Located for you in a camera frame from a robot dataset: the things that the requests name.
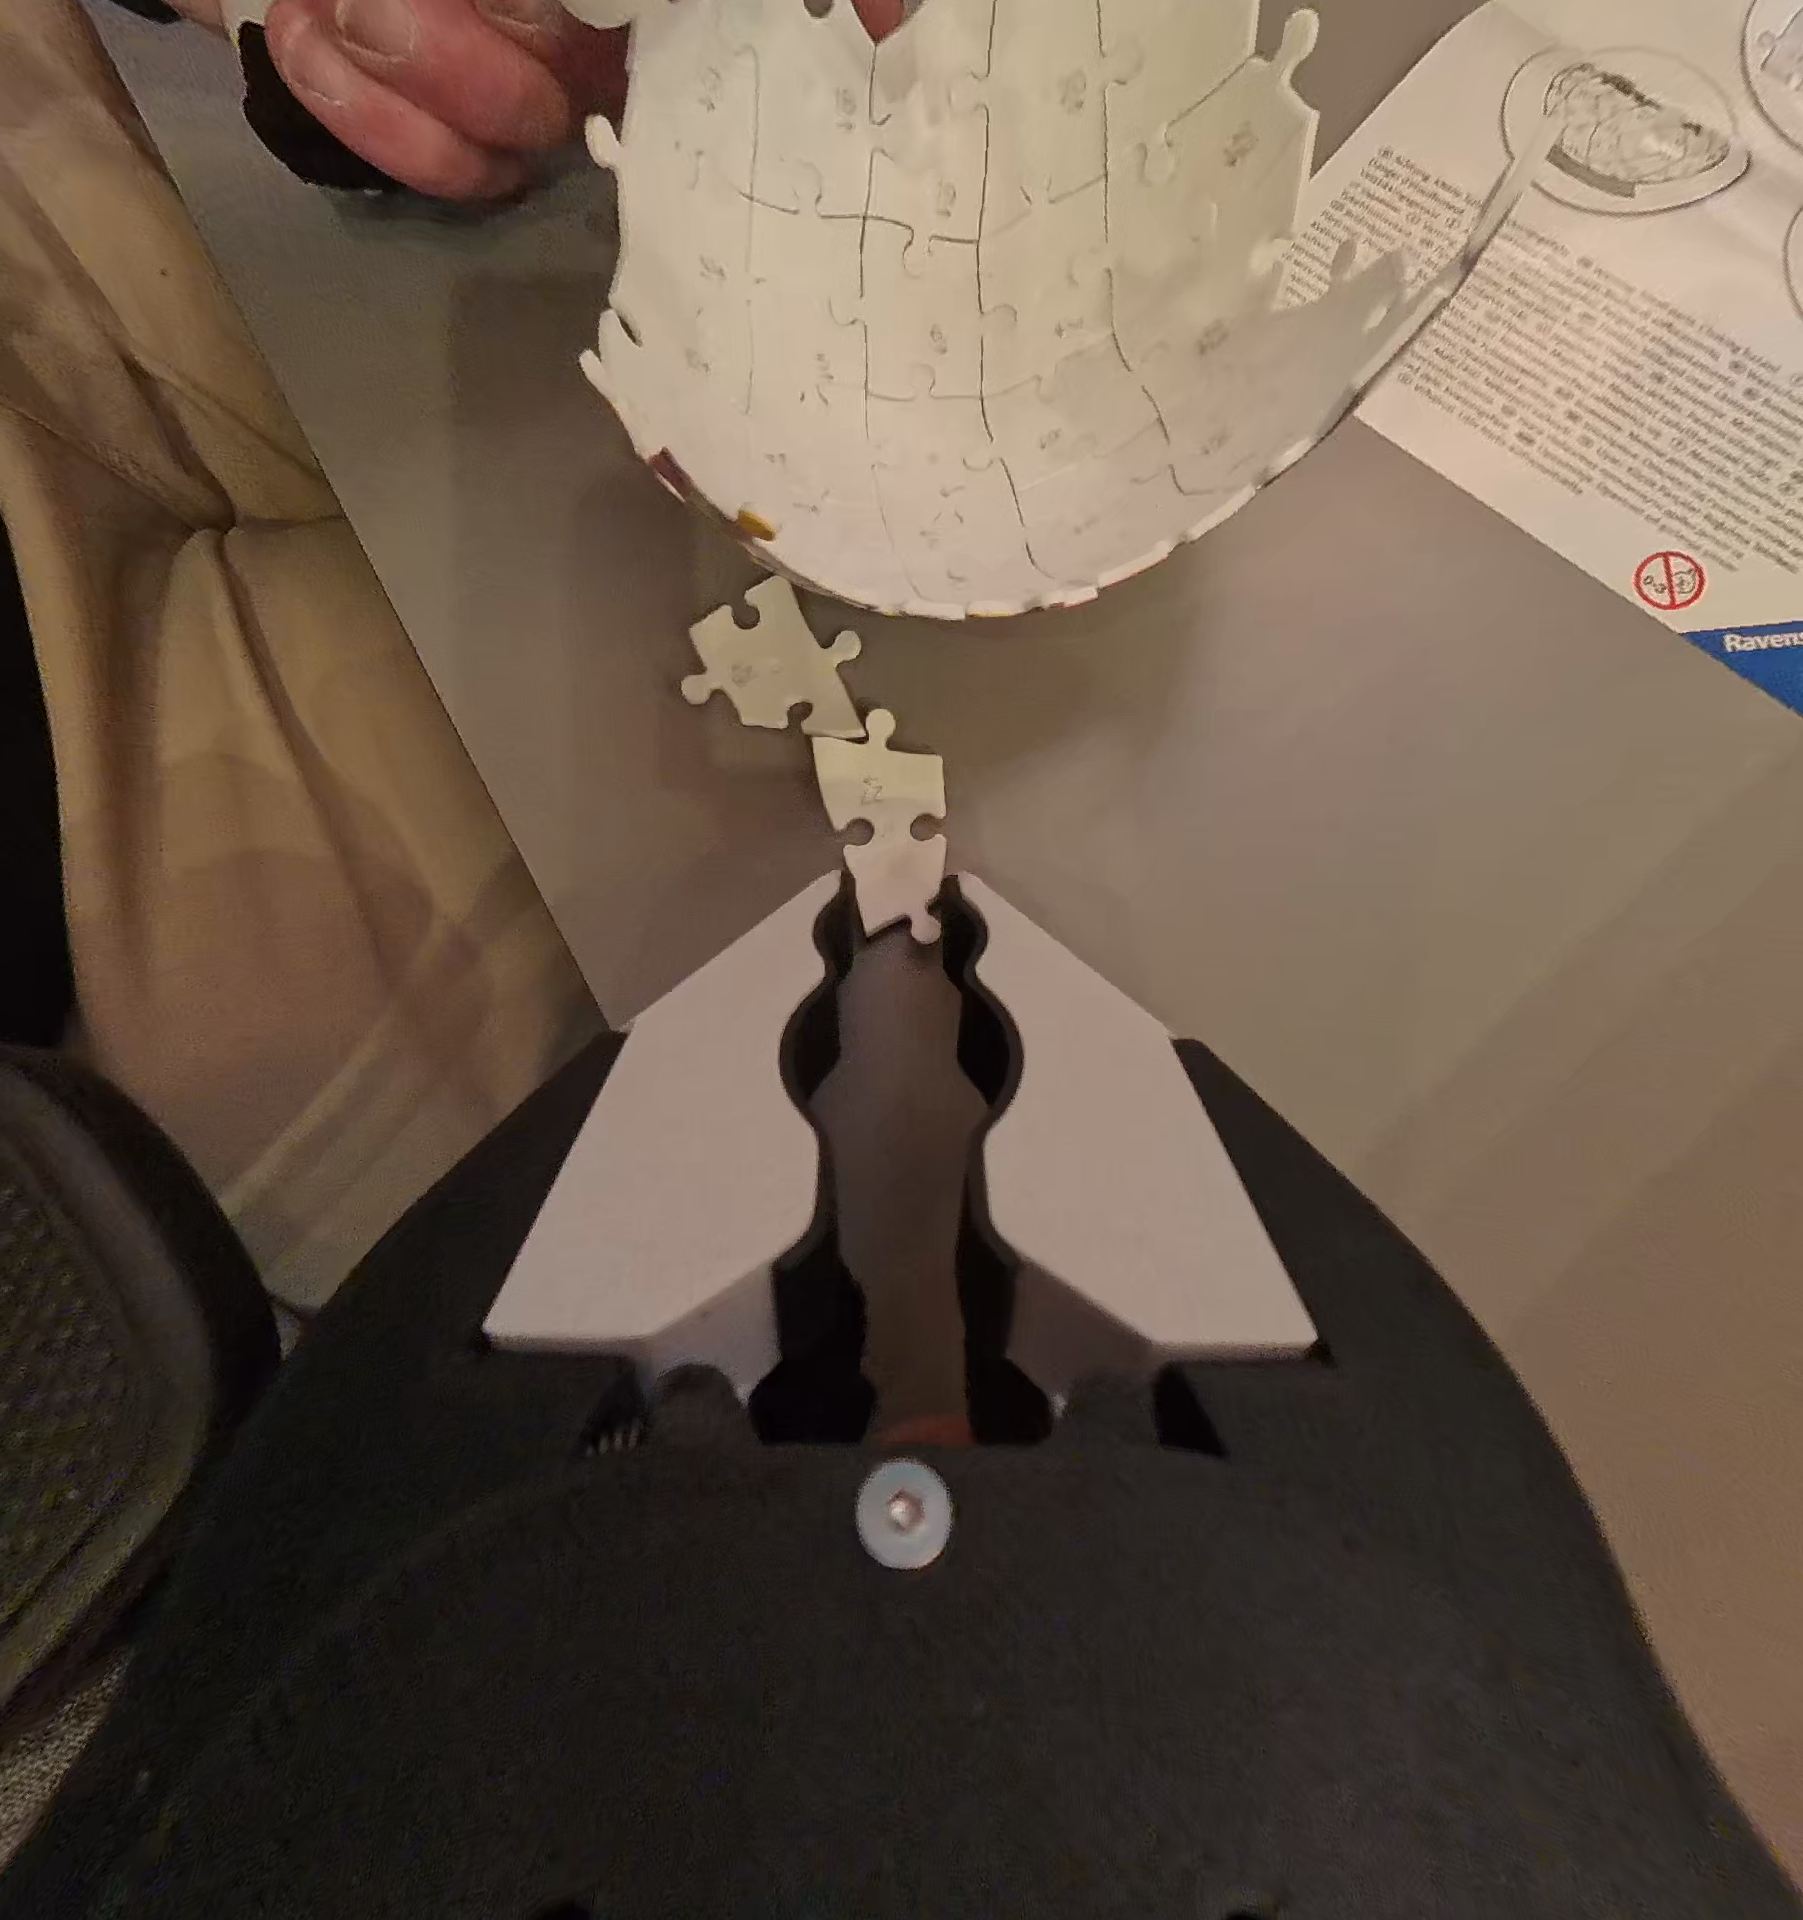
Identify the white instruction sheet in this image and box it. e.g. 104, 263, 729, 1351
1276, 0, 1803, 728

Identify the person's beige trouser leg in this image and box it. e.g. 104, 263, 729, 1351
0, 0, 609, 1308

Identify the white puzzle piece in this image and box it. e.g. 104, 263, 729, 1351
681, 577, 861, 740
810, 708, 949, 844
838, 833, 950, 949

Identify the partly built puzzle ball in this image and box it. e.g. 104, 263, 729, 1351
578, 0, 1571, 619

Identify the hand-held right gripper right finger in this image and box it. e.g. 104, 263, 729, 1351
934, 871, 1322, 1402

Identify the black mesh office chair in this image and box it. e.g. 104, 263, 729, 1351
0, 1042, 285, 1778

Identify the person's left hand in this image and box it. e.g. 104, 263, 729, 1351
262, 0, 634, 206

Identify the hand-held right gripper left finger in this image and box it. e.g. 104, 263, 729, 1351
480, 871, 861, 1402

